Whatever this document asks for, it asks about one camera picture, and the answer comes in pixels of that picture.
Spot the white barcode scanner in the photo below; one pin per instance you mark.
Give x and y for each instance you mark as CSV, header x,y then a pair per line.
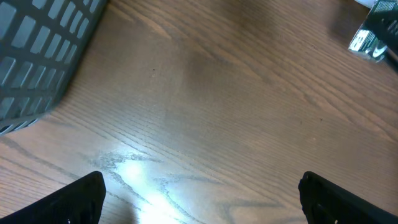
x,y
366,3

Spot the grey plastic mesh basket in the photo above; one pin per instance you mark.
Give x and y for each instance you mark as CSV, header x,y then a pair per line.
x,y
42,42

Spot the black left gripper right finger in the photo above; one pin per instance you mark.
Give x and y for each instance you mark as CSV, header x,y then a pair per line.
x,y
325,202

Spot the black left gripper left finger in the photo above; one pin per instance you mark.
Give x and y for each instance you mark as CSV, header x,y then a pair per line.
x,y
78,202

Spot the dark green Zam-Buk tin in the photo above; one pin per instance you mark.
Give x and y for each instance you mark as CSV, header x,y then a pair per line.
x,y
365,43

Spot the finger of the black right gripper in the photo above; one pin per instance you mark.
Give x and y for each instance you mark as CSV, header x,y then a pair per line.
x,y
384,25

